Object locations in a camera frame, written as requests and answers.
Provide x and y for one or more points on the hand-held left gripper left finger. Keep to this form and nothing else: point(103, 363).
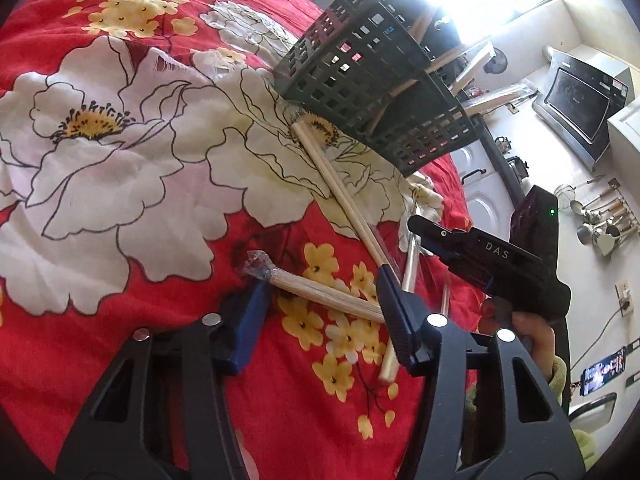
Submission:
point(250, 325)

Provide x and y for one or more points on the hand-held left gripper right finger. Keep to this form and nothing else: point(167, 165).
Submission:
point(395, 310)

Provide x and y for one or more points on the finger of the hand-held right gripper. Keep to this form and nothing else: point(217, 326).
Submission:
point(435, 240)

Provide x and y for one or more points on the bamboo chopsticks pack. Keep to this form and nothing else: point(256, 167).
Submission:
point(500, 101)
point(445, 300)
point(320, 295)
point(345, 200)
point(411, 270)

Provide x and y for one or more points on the dark green utensil basket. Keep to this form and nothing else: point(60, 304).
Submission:
point(360, 85)

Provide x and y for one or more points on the hanging metal kitchen utensils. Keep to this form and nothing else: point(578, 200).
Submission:
point(600, 232)

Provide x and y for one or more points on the person's right hand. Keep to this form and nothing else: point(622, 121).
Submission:
point(537, 340)

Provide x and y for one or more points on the white kitchen cabinets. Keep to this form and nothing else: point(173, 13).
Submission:
point(480, 205)

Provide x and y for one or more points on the black countertop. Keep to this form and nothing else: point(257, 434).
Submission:
point(505, 172)

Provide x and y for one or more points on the steel kettle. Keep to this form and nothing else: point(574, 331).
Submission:
point(502, 142)

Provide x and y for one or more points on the smartphone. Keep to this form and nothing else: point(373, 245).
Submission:
point(602, 372)

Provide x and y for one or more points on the white appliance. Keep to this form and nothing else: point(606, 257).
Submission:
point(626, 140)

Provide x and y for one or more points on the range hood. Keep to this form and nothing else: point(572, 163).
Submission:
point(575, 105)

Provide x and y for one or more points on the red floral blanket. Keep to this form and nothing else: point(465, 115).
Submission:
point(125, 185)

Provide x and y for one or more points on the white wall socket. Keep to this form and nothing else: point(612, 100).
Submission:
point(622, 297)

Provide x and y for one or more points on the wall fan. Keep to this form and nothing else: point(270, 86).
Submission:
point(497, 62)

